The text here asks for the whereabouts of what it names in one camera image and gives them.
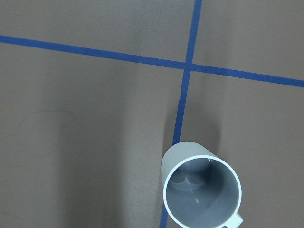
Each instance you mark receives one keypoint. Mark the white plastic mug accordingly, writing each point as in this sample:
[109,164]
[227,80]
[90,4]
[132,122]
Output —
[200,190]

